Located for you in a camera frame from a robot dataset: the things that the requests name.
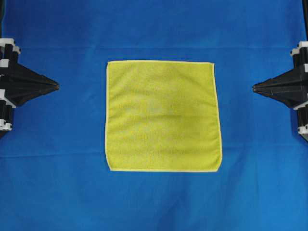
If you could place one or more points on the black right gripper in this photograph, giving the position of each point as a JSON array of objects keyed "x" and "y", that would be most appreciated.
[{"x": 296, "y": 98}]

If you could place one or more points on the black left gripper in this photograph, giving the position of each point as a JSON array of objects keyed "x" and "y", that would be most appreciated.
[{"x": 10, "y": 99}]

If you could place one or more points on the yellow-green microfiber towel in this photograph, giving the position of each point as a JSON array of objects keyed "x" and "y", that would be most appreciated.
[{"x": 162, "y": 116}]

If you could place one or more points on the blue table cloth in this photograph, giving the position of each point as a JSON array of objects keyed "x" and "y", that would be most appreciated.
[{"x": 53, "y": 171}]

